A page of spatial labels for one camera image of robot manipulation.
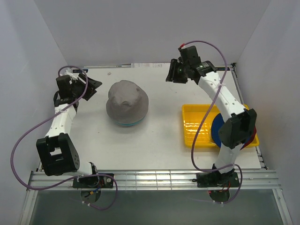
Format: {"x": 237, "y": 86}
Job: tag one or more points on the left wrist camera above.
{"x": 67, "y": 71}

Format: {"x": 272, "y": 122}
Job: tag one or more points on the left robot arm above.
{"x": 57, "y": 152}

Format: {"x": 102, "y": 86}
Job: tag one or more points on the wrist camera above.
{"x": 67, "y": 71}
{"x": 183, "y": 52}

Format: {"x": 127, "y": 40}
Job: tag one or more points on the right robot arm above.
{"x": 239, "y": 122}

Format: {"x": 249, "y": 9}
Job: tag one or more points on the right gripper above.
{"x": 172, "y": 75}

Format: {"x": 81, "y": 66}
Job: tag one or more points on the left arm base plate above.
{"x": 103, "y": 181}

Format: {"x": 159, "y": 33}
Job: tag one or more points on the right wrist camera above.
{"x": 183, "y": 52}

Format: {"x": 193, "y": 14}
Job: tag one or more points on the teal bucket hat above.
{"x": 129, "y": 124}

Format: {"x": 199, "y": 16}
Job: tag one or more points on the dark red hat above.
{"x": 251, "y": 138}

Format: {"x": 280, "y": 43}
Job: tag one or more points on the paper label strip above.
{"x": 150, "y": 65}

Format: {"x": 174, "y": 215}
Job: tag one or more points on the blue hat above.
{"x": 217, "y": 123}

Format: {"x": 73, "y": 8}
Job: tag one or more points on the yellow plastic tray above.
{"x": 192, "y": 116}

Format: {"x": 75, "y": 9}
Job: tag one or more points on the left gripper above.
{"x": 92, "y": 85}

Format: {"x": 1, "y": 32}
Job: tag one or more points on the aluminium front rail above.
{"x": 161, "y": 180}

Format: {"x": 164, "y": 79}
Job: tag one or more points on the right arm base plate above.
{"x": 217, "y": 179}

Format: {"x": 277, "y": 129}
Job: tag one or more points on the grey bucket hat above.
{"x": 127, "y": 102}

